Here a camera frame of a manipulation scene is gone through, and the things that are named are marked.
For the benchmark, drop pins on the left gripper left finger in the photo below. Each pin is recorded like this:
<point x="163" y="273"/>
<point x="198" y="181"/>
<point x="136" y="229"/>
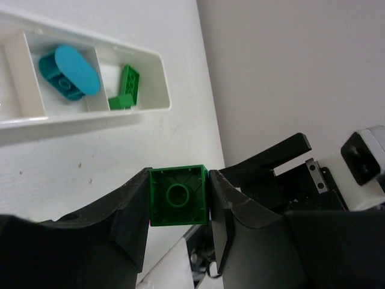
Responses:
<point x="101" y="245"/>

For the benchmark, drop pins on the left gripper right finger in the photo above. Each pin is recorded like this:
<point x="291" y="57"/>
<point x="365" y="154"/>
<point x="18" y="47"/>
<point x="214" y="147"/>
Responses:
<point x="257" y="248"/>

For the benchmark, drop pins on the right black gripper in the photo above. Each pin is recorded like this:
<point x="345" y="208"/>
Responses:
<point x="305" y="187"/>

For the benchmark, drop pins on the green square lego brick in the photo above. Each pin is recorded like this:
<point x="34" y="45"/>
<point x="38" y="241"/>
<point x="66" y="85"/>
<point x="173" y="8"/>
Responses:
<point x="178" y="196"/>

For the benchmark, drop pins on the green long lego brick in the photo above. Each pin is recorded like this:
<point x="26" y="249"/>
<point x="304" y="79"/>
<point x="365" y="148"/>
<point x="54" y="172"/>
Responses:
<point x="128" y="92"/>

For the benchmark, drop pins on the teal oval lego piece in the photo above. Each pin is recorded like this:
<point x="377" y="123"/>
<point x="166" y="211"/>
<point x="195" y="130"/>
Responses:
<point x="67" y="71"/>

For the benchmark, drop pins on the white compartment tray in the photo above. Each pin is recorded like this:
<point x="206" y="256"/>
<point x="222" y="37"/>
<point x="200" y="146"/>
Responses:
<point x="29" y="104"/>

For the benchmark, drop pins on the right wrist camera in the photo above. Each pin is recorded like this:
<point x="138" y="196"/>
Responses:
<point x="358" y="169"/>

